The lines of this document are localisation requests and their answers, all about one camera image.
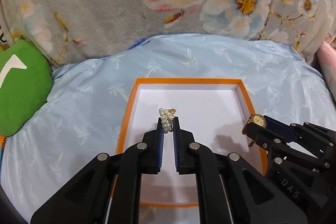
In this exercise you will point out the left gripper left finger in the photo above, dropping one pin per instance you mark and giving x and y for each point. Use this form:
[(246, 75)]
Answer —
[(152, 159)]

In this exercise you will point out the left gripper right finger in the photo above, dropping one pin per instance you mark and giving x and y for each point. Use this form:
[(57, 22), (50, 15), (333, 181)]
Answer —
[(184, 161)]

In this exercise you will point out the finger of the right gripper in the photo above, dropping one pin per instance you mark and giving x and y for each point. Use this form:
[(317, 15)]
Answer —
[(280, 129), (261, 136)]

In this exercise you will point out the gold wristwatch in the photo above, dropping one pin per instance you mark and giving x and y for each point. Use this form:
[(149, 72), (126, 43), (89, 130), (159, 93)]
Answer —
[(257, 119)]

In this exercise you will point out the light blue palm cloth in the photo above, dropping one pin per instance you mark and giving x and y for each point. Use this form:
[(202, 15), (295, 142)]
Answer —
[(84, 110)]

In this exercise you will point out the pink pillow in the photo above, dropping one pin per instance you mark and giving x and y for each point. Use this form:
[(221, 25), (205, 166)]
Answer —
[(327, 60)]

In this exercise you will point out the green plush pillow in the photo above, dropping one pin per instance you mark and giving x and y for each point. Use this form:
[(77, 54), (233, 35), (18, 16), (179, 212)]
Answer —
[(26, 81)]

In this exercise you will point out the colourful cartoon bedsheet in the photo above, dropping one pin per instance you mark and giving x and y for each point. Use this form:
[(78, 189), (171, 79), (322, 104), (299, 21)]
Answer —
[(2, 141)]

